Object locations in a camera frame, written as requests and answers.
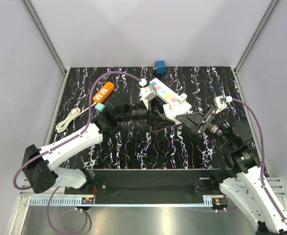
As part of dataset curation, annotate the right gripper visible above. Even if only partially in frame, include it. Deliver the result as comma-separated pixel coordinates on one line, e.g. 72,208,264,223
176,104,234,149

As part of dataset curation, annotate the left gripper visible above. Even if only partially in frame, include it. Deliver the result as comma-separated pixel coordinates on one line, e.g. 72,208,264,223
118,97,175,131

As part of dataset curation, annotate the white charger plug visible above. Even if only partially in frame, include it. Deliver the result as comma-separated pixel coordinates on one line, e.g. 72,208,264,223
178,93,187,103

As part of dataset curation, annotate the white multicolour power strip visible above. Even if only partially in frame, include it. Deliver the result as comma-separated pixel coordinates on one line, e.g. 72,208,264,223
149,78,180,103

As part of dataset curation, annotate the teal plug adapter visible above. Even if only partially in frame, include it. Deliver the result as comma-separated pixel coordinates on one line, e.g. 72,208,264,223
95,103,105,112

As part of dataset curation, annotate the white cube adapter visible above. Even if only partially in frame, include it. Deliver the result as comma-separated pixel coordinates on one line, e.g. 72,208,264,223
163,102,191,124

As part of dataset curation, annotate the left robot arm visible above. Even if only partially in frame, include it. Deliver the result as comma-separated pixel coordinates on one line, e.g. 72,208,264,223
22,102,176,194

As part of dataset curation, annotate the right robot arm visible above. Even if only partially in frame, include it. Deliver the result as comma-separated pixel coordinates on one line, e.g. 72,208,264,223
176,108,287,235

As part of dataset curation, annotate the blue cube adapter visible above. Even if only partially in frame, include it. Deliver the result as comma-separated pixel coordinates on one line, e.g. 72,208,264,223
154,60,167,74

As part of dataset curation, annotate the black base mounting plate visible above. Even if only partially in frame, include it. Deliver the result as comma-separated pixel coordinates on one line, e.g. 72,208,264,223
65,169,223,206

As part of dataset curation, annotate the orange power strip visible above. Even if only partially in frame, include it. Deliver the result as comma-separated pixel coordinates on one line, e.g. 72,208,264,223
93,82,115,103

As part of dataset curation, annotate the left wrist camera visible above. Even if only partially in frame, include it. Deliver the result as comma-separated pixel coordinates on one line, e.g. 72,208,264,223
140,84,156,110

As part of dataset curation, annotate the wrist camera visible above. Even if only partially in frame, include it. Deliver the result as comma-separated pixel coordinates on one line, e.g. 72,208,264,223
140,84,156,110
214,96,227,114

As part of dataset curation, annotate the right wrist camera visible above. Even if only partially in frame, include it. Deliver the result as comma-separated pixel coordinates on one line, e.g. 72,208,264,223
214,96,227,114

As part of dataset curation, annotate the white coiled power cord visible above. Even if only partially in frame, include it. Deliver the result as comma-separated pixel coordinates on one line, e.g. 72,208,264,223
55,102,96,134

